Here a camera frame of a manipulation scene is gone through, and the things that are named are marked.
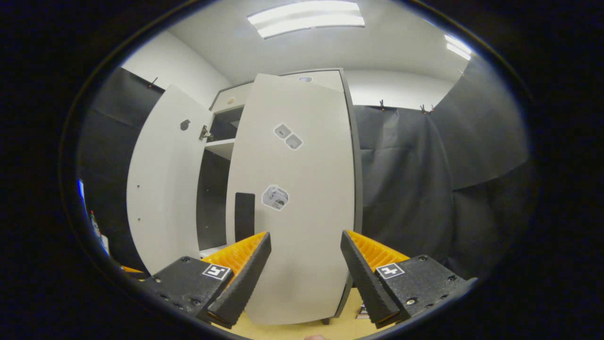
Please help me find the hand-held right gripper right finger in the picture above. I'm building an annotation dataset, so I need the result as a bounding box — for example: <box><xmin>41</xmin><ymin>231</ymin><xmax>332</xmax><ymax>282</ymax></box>
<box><xmin>340</xmin><ymin>229</ymin><xmax>469</xmax><ymax>330</ymax></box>

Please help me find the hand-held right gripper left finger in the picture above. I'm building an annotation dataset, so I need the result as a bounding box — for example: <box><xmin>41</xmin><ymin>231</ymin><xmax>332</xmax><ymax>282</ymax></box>
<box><xmin>141</xmin><ymin>230</ymin><xmax>273</xmax><ymax>330</ymax></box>

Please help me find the white shoe cabinet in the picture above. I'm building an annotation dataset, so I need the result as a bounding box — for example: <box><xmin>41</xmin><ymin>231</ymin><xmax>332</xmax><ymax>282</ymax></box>
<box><xmin>196</xmin><ymin>68</ymin><xmax>364</xmax><ymax>326</ymax></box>

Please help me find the white cabinet door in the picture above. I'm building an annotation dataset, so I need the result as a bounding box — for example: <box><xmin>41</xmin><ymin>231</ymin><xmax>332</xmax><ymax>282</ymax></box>
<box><xmin>226</xmin><ymin>72</ymin><xmax>356</xmax><ymax>325</ymax></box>
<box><xmin>126</xmin><ymin>84</ymin><xmax>214</xmax><ymax>275</ymax></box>

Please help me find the black backdrop cloth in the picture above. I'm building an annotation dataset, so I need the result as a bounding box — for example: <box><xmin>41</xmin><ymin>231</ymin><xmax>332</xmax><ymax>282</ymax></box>
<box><xmin>77</xmin><ymin>66</ymin><xmax>166</xmax><ymax>274</ymax></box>
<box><xmin>354</xmin><ymin>57</ymin><xmax>531</xmax><ymax>279</ymax></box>

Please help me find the white printed sheet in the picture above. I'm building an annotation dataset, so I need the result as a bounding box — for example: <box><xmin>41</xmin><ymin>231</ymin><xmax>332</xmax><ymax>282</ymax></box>
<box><xmin>89</xmin><ymin>210</ymin><xmax>110</xmax><ymax>255</ymax></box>

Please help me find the rectangular ceiling light panel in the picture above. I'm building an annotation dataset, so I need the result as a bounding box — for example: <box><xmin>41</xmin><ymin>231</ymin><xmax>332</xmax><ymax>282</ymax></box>
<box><xmin>248</xmin><ymin>1</ymin><xmax>366</xmax><ymax>39</ymax></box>
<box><xmin>445</xmin><ymin>34</ymin><xmax>472</xmax><ymax>61</ymax></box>

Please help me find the flat black door handle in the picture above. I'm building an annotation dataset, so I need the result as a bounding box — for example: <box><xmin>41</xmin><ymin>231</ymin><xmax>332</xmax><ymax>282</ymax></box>
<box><xmin>235</xmin><ymin>192</ymin><xmax>256</xmax><ymax>242</ymax></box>

